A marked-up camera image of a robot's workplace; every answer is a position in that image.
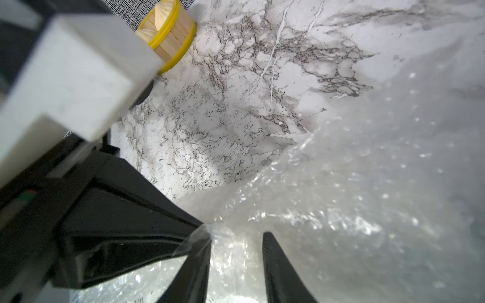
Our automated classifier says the clear tape strip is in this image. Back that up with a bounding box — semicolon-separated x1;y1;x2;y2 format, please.
172;223;232;257

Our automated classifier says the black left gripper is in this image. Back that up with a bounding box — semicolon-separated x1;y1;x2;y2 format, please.
1;135;202;302

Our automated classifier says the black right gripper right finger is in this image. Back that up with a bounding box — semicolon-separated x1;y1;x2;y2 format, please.
262;232;317;303

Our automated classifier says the yellow bamboo steamer basket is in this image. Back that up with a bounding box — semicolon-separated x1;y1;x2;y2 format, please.
135;1;197;74

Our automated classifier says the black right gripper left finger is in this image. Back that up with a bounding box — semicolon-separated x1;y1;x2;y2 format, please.
157;236;212;303

